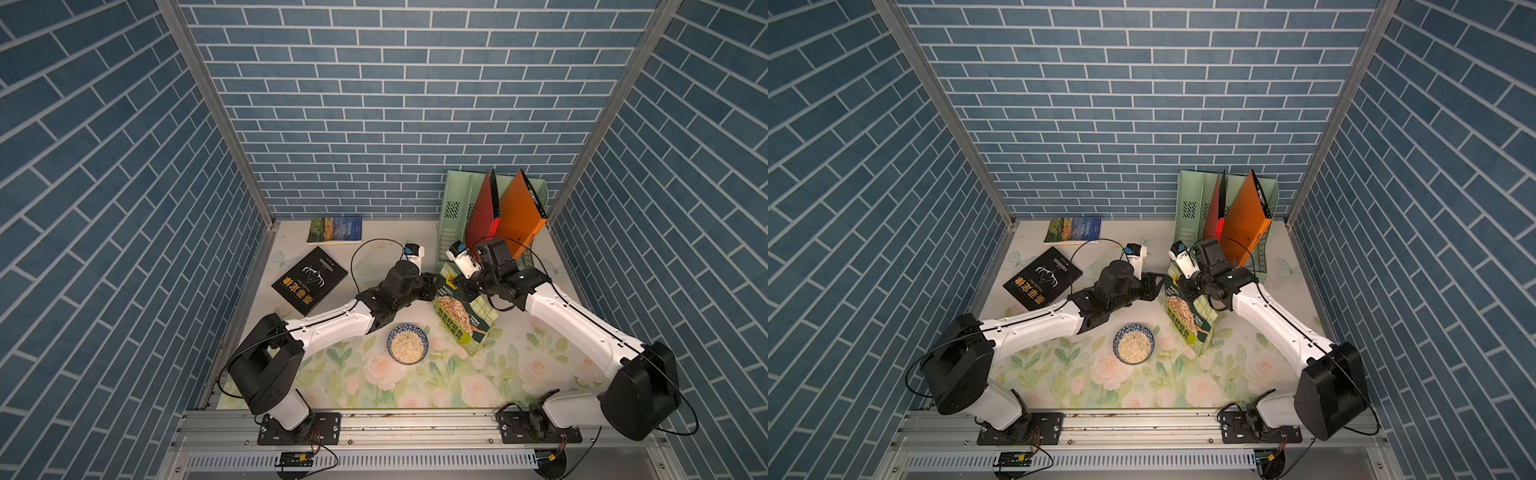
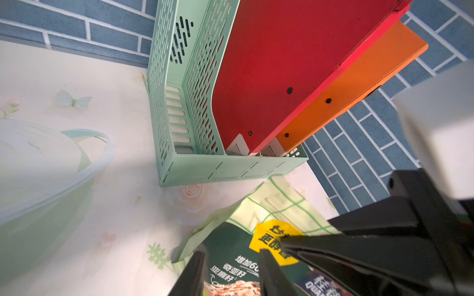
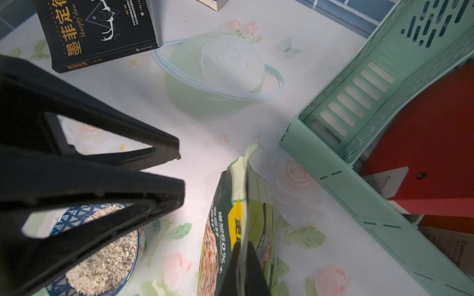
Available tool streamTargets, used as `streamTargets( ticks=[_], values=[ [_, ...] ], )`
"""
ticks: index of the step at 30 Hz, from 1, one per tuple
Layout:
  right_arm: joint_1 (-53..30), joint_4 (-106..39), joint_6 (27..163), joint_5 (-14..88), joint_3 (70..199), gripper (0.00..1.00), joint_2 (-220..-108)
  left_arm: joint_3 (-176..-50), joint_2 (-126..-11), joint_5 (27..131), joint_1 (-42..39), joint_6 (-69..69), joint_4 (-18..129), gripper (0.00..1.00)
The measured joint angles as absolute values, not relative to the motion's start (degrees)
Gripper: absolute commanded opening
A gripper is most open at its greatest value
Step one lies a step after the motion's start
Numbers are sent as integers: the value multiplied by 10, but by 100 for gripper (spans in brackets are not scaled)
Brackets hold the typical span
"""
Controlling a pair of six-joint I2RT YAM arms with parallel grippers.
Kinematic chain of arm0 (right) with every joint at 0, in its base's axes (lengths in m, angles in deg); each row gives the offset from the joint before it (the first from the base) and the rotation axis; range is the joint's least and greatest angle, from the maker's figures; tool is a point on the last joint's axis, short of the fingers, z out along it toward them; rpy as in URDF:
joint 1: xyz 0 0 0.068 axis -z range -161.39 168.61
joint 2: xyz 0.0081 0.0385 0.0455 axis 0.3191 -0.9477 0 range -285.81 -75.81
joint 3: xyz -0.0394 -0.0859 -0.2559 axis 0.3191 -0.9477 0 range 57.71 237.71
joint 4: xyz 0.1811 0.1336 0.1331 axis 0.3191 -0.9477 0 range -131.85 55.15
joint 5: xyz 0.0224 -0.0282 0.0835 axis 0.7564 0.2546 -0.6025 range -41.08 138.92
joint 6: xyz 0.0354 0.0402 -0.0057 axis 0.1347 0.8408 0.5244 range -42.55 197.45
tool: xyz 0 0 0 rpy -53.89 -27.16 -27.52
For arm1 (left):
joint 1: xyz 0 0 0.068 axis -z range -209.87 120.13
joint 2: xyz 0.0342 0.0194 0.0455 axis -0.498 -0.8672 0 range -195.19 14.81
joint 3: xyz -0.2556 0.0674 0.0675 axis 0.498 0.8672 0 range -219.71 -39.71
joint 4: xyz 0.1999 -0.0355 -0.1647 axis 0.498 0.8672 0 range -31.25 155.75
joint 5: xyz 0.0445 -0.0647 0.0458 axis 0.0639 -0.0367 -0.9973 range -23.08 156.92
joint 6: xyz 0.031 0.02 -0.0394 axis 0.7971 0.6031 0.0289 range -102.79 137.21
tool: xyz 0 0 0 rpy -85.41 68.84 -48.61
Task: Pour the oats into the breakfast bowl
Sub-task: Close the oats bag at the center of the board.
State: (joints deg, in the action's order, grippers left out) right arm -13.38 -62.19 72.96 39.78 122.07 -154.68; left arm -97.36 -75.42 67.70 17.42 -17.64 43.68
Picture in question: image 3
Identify green oats bag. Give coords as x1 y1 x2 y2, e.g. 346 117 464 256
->
197 143 277 296

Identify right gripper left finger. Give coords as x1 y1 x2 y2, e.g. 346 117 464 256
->
0 144 186 296

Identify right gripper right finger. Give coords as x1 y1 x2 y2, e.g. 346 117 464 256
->
218 242 271 296

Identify floral table mat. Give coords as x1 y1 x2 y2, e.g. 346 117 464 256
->
0 0 430 296

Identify orange folder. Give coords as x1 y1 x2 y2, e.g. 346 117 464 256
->
418 215 474 279

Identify black book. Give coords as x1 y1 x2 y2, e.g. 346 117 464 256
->
34 0 159 74

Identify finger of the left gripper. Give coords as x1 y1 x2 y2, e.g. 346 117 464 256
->
1 55 180 171

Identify mint green file rack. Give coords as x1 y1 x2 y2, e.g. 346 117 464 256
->
280 1 474 296

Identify blue landscape book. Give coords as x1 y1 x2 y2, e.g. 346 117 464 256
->
198 0 228 12

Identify red folder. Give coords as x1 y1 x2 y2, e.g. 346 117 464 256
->
360 64 474 218

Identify blue patterned ceramic bowl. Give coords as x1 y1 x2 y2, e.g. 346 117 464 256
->
46 203 140 296

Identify oats in bowl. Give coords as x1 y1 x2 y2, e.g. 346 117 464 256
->
65 205 138 296

